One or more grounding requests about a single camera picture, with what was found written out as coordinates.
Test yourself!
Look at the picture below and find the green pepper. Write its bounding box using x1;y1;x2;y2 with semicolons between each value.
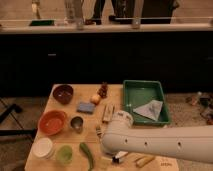
79;142;94;171

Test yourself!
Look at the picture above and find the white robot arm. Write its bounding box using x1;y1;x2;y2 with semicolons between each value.
101;110;213;164

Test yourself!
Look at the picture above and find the small metal cup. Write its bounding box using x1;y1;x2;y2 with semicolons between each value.
70;116;83;134

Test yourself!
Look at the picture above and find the red grape bunch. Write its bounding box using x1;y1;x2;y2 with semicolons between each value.
98;82;108;98

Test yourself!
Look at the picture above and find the small yellow fruit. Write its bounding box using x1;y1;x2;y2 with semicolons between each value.
90;94;101;105

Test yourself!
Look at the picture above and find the wooden block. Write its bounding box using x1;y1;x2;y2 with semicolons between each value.
102;104;115;123

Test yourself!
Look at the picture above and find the green plastic tray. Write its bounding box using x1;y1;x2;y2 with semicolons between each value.
123;80;171;126

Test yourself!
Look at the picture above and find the blue sponge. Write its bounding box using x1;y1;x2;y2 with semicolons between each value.
77;102;95;114

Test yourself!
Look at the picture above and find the dark brown bowl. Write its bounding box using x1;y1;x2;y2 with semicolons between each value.
53;84;73;105

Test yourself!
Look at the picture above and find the silver fork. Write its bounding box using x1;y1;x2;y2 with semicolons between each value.
95;125;102;138

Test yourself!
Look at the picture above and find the grey folded cloth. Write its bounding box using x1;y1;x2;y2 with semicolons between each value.
133;100;163;121

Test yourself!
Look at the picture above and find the orange bowl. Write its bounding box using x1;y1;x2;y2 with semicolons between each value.
38;110;67;136

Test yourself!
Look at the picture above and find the black white brush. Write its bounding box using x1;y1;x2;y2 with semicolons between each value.
112;151;128;164

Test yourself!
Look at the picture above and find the yellow corn cob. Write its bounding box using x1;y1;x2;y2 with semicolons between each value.
136;156;155;168

